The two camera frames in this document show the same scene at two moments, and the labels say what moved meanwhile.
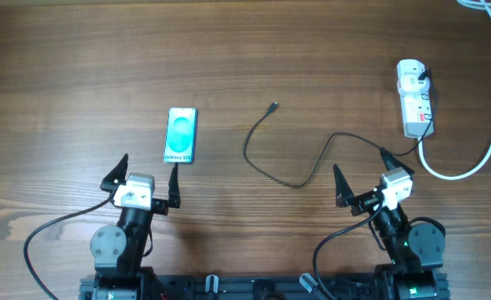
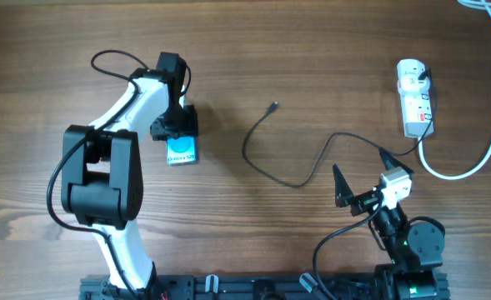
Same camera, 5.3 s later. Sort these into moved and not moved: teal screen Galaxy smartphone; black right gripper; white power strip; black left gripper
Moved: black left gripper
Not moved: teal screen Galaxy smartphone; white power strip; black right gripper
